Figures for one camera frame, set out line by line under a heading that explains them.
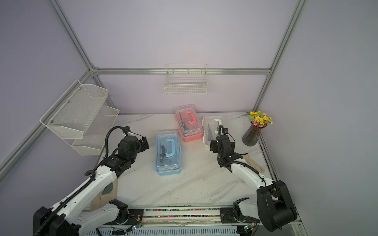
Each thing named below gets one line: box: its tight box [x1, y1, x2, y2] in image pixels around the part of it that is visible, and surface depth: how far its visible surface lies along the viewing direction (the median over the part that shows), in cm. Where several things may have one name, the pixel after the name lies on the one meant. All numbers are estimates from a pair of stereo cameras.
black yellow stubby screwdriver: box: [159, 145, 165, 163], surface depth 90 cm
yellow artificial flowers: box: [243, 111, 274, 128], surface depth 88 cm
